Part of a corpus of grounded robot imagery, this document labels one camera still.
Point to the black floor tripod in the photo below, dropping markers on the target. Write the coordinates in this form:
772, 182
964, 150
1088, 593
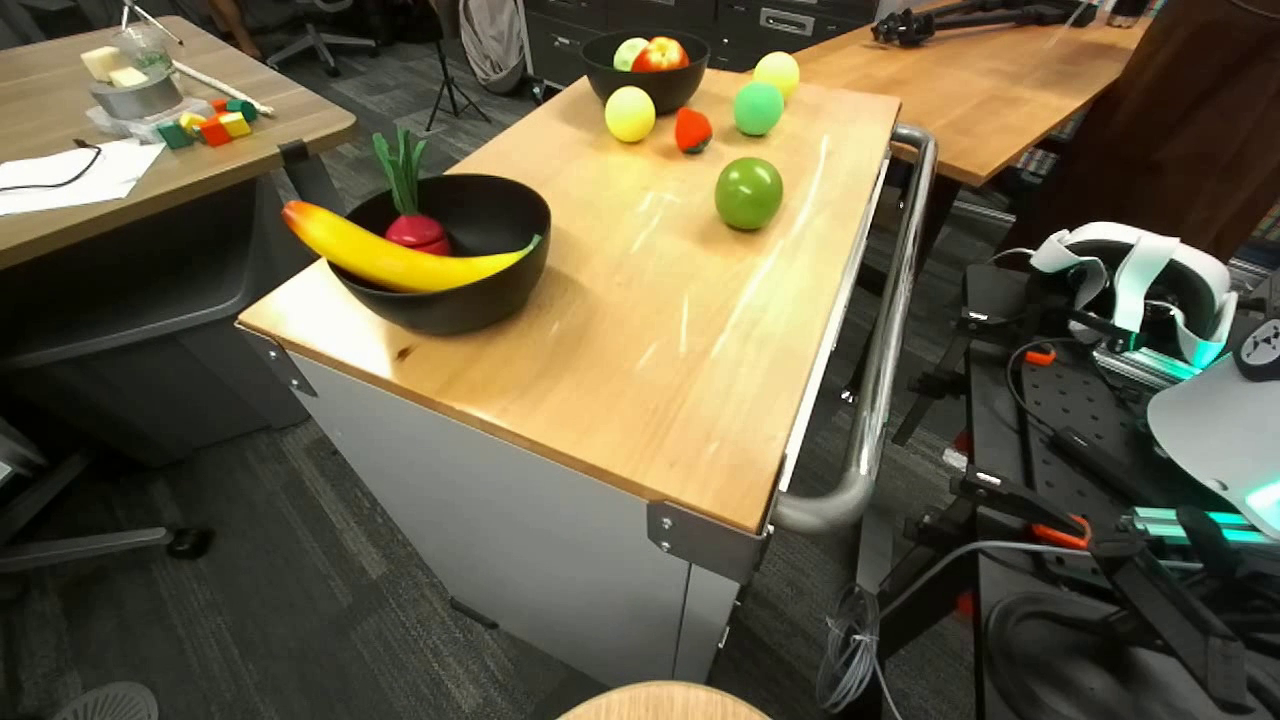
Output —
451, 75

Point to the clear plastic container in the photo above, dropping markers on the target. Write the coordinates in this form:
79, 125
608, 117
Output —
132, 76

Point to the grey chair seat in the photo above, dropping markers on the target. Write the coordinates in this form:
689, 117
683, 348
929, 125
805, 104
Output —
86, 703

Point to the wooden table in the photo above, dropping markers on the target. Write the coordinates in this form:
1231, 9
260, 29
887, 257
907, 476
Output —
973, 81

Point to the dark brown chair back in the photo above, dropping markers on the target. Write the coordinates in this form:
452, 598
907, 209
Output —
1173, 122

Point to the small yellow toy lemon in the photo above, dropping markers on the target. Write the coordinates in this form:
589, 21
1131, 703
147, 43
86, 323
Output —
629, 115

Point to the white mesh cloth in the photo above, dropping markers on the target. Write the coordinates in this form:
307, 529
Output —
493, 43

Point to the red toy block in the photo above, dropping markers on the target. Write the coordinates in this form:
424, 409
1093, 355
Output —
215, 134

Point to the wooden office desk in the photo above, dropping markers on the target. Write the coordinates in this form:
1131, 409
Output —
53, 92

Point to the green toy block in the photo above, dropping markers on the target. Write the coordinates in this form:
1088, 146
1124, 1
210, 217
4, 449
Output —
175, 134

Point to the yellow toy block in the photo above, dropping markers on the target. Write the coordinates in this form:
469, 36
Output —
239, 125

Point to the green round toy fruit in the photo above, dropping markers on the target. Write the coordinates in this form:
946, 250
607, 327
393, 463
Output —
759, 108

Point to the yellow toy banana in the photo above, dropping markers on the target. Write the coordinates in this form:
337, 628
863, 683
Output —
400, 261

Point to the black breadboard table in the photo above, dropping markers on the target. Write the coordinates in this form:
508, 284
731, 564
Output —
1066, 443

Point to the red toy strawberry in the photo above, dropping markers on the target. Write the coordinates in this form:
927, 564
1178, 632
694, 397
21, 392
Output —
694, 131

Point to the large yellow round fruit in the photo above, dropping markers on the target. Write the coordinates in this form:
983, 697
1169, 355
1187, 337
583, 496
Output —
779, 70

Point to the green apple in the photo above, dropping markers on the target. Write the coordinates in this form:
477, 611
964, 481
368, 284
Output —
750, 193

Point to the black bowl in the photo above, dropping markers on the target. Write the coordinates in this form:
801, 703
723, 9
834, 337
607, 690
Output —
652, 91
484, 231

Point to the white paper sheets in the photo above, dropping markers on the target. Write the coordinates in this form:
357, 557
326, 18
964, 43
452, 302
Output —
64, 182

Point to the red radish with green leaves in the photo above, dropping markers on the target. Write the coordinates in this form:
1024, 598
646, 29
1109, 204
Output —
419, 231

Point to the white stick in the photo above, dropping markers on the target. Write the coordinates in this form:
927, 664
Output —
221, 91

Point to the black office chair base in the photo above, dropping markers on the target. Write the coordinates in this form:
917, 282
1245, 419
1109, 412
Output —
92, 540

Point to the round wooden stool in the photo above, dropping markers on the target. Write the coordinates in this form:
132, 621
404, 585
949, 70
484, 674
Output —
667, 703

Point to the white VR headset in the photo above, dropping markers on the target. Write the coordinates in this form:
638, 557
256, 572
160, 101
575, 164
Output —
1132, 295

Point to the metal tool cart wooden top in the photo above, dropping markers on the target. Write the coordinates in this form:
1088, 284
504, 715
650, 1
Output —
532, 532

